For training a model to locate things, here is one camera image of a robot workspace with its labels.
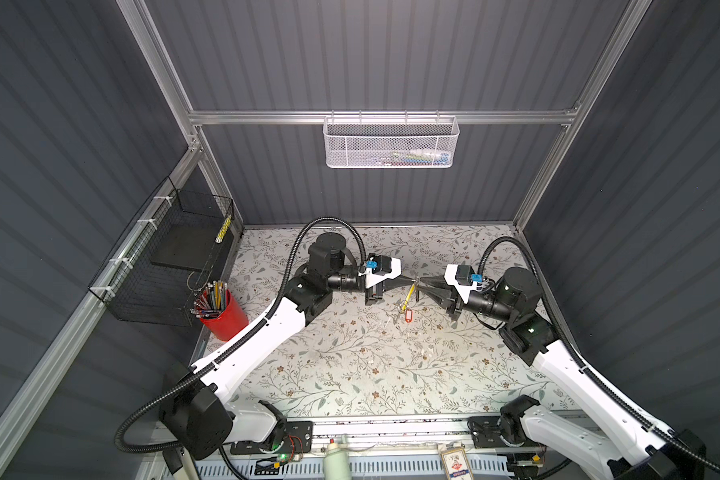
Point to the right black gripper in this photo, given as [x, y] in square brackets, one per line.
[455, 305]

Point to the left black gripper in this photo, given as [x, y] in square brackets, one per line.
[373, 296]

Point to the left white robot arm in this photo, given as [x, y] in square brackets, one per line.
[202, 418]

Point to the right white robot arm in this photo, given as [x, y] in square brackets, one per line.
[631, 443]

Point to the red pencil cup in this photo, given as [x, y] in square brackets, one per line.
[218, 310]

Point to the playing card box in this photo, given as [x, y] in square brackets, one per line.
[455, 462]

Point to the yellow marker in basket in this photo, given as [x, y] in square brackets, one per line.
[223, 230]

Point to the white bottle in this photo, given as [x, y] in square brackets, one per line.
[336, 463]

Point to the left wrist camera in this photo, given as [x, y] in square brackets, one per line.
[379, 268]

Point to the white wire mesh basket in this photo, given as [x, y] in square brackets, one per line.
[402, 142]

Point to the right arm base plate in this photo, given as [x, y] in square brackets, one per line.
[486, 432]

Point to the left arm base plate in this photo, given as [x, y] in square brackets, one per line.
[291, 437]

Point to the black wire basket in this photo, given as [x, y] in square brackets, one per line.
[165, 257]

